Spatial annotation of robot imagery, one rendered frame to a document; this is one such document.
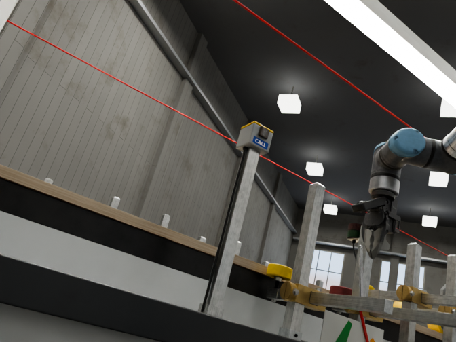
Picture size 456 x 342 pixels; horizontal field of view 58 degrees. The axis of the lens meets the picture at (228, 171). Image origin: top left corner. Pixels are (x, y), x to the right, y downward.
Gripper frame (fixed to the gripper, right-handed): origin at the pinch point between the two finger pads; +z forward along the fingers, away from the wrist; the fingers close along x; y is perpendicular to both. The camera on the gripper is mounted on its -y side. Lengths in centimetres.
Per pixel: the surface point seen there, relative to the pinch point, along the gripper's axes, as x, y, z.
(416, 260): 6.0, 30.5, -7.2
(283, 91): 608, 359, -520
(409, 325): 6.1, 29.9, 14.8
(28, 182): 27, -92, 11
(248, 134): 6, -48, -19
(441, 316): -17.2, 9.0, 14.4
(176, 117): 600, 127, -320
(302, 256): 6.5, -20.3, 7.2
